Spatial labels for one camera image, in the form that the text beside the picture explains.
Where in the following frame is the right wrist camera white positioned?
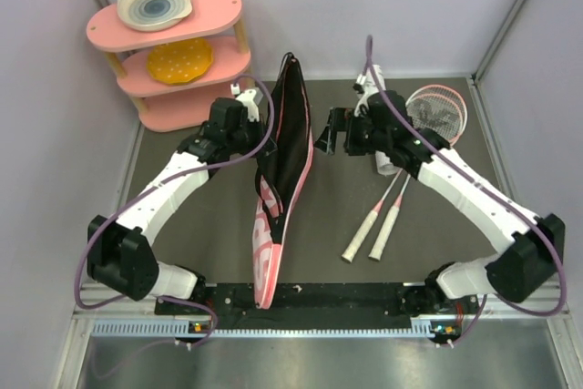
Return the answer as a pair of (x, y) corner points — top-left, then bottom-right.
(353, 69), (378, 117)

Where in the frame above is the pink badminton racket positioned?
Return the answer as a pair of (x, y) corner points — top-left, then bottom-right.
(368, 84), (469, 261)
(341, 97), (456, 264)

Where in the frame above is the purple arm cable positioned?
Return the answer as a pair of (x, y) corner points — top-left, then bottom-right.
(363, 34), (567, 317)
(75, 74), (277, 312)

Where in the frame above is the grey slotted cable duct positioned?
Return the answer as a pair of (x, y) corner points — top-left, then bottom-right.
(91, 319), (435, 339)

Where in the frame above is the pink three-tier wooden shelf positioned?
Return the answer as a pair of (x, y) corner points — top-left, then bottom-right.
(87, 0), (251, 132)

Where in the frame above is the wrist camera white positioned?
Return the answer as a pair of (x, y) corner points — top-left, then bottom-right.
(230, 84), (263, 121)
(353, 69), (378, 117)

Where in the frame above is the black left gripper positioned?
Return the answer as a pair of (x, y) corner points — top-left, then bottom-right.
(227, 114), (276, 159)

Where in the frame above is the white shuttlecock tube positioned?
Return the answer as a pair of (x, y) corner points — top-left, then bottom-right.
(367, 64), (398, 177)

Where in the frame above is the white blue ceramic bowl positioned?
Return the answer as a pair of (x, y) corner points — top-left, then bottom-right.
(117, 0), (193, 32)

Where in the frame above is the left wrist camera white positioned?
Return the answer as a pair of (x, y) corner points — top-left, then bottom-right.
(230, 84), (263, 121)

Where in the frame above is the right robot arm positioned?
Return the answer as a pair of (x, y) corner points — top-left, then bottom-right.
(315, 86), (566, 312)

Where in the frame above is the pink racket bag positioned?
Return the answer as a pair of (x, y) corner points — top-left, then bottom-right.
(251, 52), (313, 310)

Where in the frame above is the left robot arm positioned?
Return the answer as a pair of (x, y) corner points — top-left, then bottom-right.
(81, 88), (273, 313)

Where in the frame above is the yellow dotted plate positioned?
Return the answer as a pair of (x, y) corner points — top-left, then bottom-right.
(147, 37), (214, 86)

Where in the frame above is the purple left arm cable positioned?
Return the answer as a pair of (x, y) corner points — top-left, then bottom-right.
(75, 74), (277, 312)

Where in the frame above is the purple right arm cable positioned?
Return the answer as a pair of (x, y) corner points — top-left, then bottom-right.
(363, 34), (567, 317)

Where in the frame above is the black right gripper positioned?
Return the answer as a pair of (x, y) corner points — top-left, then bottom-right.
(315, 107), (392, 156)

